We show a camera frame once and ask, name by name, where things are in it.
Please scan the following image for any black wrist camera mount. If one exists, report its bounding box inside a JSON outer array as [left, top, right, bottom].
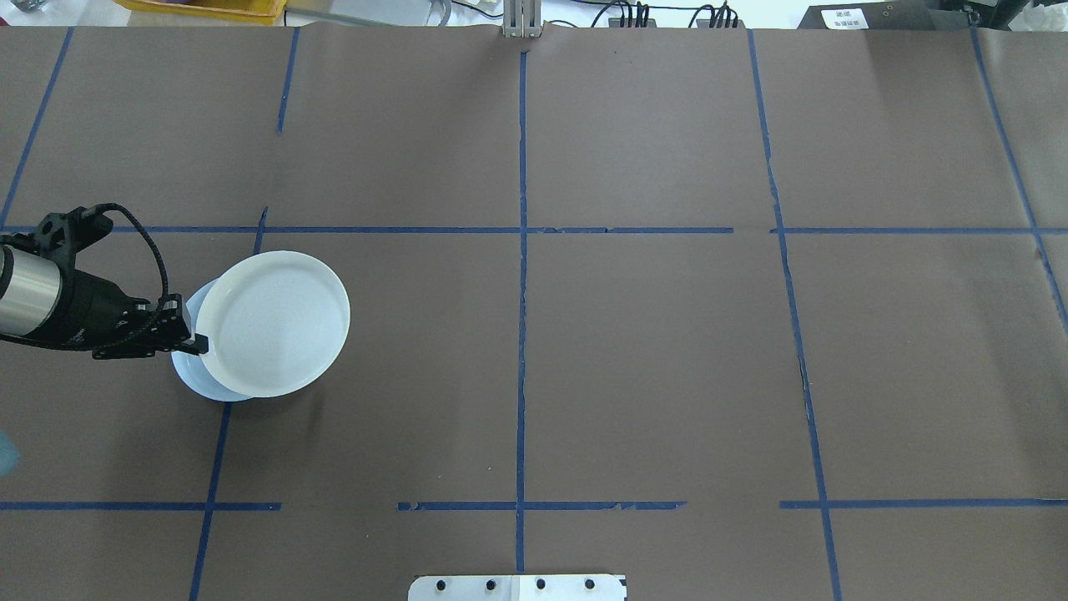
[[30, 207, 115, 270]]

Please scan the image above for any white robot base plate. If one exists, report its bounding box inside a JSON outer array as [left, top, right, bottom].
[[407, 574, 628, 601]]

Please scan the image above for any black box with white label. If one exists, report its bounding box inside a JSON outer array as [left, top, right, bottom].
[[797, 0, 979, 31]]

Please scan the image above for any grey metal upright post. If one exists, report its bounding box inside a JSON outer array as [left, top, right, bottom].
[[501, 0, 544, 41]]

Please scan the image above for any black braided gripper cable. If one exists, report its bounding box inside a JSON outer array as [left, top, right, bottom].
[[93, 203, 171, 322]]

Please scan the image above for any white crumpled plastic wrap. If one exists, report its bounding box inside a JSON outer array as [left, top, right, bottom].
[[1020, 0, 1068, 31]]

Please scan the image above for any light blue round plate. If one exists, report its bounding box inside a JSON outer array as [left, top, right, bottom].
[[171, 280, 256, 403]]

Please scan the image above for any yellow plastic bin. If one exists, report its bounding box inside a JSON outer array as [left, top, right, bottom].
[[113, 0, 289, 24]]

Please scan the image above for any white round plate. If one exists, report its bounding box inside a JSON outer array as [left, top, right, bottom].
[[195, 250, 351, 398]]

